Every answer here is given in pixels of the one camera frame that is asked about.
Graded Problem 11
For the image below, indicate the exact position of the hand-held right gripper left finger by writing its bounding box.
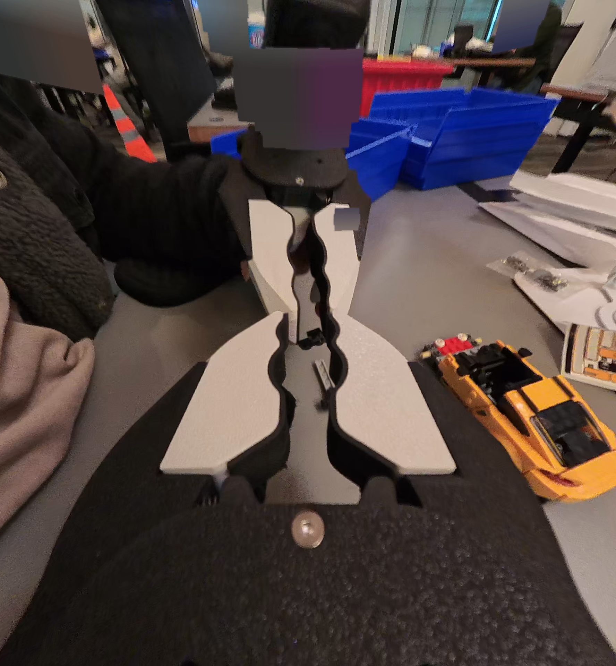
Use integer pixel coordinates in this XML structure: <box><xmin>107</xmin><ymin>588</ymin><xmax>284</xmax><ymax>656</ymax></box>
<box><xmin>160</xmin><ymin>311</ymin><xmax>291</xmax><ymax>482</ymax></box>

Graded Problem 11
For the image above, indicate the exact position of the lego instruction booklet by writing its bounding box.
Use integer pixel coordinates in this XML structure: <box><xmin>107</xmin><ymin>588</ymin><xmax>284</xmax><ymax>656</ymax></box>
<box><xmin>562</xmin><ymin>323</ymin><xmax>616</xmax><ymax>391</ymax></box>

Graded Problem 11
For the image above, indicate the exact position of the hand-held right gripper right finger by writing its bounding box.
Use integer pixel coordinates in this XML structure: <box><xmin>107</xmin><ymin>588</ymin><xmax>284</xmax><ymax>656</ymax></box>
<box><xmin>328</xmin><ymin>311</ymin><xmax>457</xmax><ymax>477</ymax></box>

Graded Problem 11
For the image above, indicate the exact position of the black chair headrest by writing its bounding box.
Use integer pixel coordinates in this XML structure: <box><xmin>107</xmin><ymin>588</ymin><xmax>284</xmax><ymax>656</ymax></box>
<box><xmin>264</xmin><ymin>0</ymin><xmax>371</xmax><ymax>50</ymax></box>

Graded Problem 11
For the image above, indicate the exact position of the long grey lego plate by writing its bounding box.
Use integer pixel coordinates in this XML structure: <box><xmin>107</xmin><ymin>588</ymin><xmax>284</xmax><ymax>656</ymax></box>
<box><xmin>313</xmin><ymin>359</ymin><xmax>337</xmax><ymax>404</ymax></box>

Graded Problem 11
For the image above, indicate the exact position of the empty blue storage bin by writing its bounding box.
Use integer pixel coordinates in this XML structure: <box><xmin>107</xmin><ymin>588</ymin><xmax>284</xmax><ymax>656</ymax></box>
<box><xmin>368</xmin><ymin>87</ymin><xmax>561</xmax><ymax>190</ymax></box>

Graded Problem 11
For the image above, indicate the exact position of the person's left forearm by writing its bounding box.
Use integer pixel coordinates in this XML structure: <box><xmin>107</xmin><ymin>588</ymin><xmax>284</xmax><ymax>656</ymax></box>
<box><xmin>87</xmin><ymin>120</ymin><xmax>251</xmax><ymax>308</ymax></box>

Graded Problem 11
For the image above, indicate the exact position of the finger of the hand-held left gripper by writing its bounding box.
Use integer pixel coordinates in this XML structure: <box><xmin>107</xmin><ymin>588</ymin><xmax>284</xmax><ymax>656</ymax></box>
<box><xmin>248</xmin><ymin>199</ymin><xmax>301</xmax><ymax>344</ymax></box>
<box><xmin>309</xmin><ymin>204</ymin><xmax>362</xmax><ymax>334</ymax></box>

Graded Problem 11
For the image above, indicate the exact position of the orange white striped object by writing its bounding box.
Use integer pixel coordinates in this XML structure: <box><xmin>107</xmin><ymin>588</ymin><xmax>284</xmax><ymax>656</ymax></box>
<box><xmin>102</xmin><ymin>83</ymin><xmax>158</xmax><ymax>163</ymax></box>

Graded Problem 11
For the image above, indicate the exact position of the clear bag of black parts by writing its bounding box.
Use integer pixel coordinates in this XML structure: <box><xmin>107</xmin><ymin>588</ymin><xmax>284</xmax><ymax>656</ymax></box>
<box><xmin>487</xmin><ymin>251</ymin><xmax>569</xmax><ymax>292</ymax></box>

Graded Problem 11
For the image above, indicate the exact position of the brown topped desk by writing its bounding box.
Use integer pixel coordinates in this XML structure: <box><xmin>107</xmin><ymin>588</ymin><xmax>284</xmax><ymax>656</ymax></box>
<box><xmin>539</xmin><ymin>83</ymin><xmax>616</xmax><ymax>175</ymax></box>

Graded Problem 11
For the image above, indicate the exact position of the red storage bin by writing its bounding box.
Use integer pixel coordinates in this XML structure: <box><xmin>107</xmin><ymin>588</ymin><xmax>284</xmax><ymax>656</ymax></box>
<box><xmin>362</xmin><ymin>58</ymin><xmax>454</xmax><ymax>118</ymax></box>

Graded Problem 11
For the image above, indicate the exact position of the yellow lego car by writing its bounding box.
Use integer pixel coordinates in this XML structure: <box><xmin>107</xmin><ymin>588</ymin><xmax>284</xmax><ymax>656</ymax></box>
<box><xmin>420</xmin><ymin>332</ymin><xmax>616</xmax><ymax>504</ymax></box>

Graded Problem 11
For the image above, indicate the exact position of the taupe sweatshirt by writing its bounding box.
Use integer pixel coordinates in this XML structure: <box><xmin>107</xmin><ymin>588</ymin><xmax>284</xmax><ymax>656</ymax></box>
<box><xmin>0</xmin><ymin>260</ymin><xmax>96</xmax><ymax>557</ymax></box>

